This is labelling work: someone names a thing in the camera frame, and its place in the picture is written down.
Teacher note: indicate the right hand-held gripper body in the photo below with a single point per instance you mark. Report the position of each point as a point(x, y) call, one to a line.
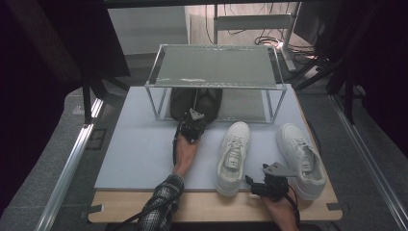
point(275, 186)

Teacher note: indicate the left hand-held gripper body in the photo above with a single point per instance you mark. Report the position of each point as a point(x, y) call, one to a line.
point(191, 128)

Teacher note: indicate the black slipper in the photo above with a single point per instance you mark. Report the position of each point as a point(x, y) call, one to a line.
point(181, 102)
point(210, 101)

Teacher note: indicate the white sneaker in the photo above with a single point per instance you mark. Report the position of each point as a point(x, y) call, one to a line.
point(233, 159)
point(303, 162)

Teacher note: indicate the metal two-tier shoe rack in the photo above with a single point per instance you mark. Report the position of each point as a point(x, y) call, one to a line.
point(215, 69)

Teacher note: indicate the person's left hand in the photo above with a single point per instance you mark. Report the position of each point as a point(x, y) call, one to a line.
point(186, 154)

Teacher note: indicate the person's right hand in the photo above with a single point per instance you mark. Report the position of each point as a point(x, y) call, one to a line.
point(284, 215)

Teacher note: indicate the pale blue table mat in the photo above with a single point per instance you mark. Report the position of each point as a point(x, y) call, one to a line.
point(138, 150)

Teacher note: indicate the black tape strip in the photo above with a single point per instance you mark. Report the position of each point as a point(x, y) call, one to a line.
point(334, 207)

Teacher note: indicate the black metal stand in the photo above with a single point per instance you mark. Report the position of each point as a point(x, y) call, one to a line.
point(87, 99)
point(348, 96)

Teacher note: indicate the aluminium floor rail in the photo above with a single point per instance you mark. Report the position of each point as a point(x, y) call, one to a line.
point(369, 160)
point(69, 173)

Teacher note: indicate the white metal desk frame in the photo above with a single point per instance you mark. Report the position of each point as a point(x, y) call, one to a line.
point(253, 21)

